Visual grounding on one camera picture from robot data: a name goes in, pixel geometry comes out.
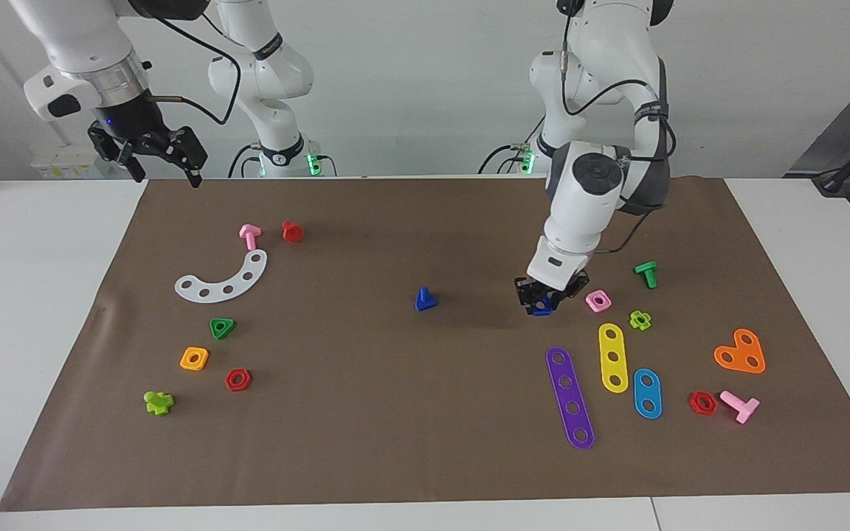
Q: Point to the pink square nut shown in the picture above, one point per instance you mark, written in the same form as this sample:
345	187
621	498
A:
606	304

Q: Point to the pink plastic screw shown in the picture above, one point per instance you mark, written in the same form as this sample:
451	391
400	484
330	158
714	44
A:
744	408
250	236

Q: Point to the lime cross-head screw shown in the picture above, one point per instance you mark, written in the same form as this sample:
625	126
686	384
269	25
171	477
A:
158	403

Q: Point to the orange square nut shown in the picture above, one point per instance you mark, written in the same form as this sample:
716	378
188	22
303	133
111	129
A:
185	360

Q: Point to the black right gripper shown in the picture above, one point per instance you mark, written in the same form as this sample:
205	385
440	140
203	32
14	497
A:
133	125

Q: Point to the orange heart-shaped plate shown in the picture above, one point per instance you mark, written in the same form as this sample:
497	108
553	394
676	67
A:
738	352

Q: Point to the blue triangle-head screw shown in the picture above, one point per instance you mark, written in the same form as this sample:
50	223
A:
425	302

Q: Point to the red plastic screw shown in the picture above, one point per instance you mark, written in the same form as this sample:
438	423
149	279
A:
292	233

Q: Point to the green plastic screw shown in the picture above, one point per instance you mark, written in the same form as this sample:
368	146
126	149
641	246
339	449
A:
647	273

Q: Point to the green triangle nut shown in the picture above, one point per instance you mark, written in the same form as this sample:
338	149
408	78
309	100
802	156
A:
229	323

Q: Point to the purple four-hole strip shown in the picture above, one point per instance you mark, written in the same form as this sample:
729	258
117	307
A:
569	394

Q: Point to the brown table mat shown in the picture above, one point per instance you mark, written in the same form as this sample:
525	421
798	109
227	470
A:
425	413

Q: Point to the blue two-hole strip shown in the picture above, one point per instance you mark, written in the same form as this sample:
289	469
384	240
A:
647	394

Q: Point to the yellow three-hole strip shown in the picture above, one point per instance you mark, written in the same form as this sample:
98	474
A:
614	344

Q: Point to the blue square nut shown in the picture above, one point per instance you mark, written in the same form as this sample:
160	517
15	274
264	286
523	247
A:
541	310

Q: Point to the white curved hole plate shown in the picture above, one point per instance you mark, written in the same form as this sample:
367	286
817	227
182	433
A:
237	284

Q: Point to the red hex nut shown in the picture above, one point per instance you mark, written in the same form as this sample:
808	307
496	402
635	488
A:
713	404
246	380

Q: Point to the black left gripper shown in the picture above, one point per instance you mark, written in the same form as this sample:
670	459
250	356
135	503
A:
569	289

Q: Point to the lime flower nut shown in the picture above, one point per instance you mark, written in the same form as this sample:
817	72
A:
647	320

